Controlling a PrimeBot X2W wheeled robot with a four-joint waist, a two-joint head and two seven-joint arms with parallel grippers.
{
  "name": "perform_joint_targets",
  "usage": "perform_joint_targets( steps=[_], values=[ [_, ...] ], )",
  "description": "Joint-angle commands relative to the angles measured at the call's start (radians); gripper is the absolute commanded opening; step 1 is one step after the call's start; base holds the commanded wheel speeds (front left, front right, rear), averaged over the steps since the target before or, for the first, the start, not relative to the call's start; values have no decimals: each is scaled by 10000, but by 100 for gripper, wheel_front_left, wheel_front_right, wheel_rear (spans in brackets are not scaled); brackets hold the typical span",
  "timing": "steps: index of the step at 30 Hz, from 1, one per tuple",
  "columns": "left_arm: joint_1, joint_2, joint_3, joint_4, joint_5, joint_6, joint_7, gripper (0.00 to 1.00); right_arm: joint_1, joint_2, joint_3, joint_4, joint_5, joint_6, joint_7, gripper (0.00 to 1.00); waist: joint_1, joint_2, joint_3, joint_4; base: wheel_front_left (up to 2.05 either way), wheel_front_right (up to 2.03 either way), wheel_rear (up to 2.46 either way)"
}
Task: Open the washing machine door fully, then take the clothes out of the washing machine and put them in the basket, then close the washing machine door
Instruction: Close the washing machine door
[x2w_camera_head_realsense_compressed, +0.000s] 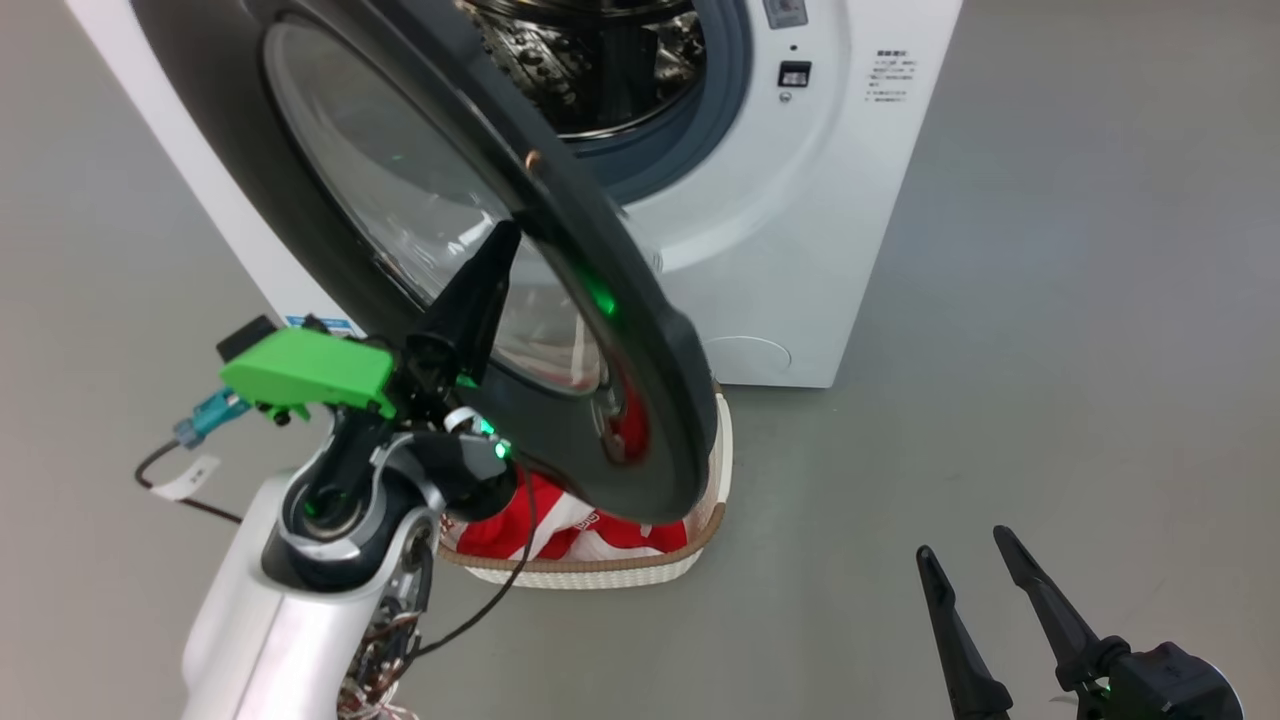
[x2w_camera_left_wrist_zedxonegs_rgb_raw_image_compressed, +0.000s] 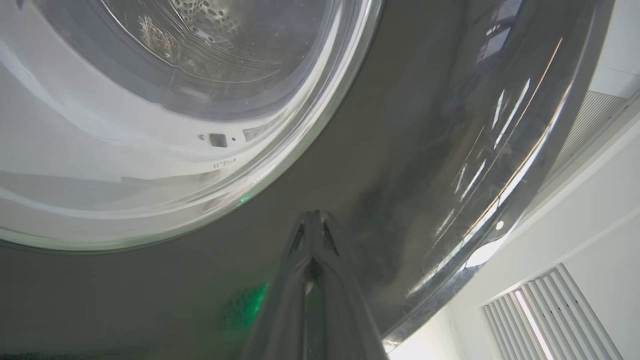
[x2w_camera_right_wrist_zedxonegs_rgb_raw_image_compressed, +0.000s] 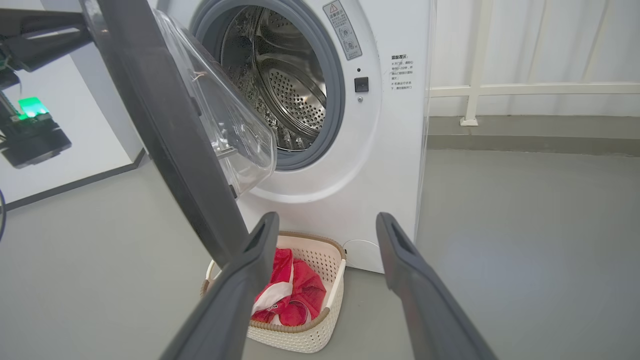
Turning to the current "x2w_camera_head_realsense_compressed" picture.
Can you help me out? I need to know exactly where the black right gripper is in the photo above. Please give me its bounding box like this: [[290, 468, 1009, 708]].
[[917, 525, 1246, 720]]

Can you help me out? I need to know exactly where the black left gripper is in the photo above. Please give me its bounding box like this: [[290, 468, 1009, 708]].
[[393, 220, 523, 428]]

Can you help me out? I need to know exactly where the black round washing machine door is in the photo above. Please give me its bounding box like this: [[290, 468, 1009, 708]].
[[130, 0, 719, 526]]

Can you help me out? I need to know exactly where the red and white garment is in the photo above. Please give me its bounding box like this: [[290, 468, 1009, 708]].
[[445, 470, 693, 563]]

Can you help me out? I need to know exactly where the steel washing machine drum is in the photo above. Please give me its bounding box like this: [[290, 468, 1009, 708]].
[[460, 0, 707, 139]]

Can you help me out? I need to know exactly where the cream perforated laundry basket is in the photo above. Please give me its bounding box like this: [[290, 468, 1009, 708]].
[[437, 385, 734, 589]]

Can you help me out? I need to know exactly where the grey rubber door gasket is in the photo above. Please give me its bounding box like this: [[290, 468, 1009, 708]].
[[560, 0, 753, 206]]

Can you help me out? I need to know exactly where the white washing machine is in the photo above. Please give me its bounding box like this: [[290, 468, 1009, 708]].
[[65, 0, 963, 389]]

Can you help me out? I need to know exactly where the round drain filter cover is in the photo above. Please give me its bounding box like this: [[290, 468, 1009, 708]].
[[700, 335, 793, 386]]

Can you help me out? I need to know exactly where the thin black cable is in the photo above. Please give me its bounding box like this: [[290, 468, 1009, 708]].
[[135, 438, 246, 526], [400, 470, 541, 663]]

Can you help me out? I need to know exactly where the teal cable connector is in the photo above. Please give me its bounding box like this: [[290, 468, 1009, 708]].
[[173, 388, 253, 448]]

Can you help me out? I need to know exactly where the white cable tag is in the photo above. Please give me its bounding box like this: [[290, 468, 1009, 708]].
[[150, 455, 221, 502]]

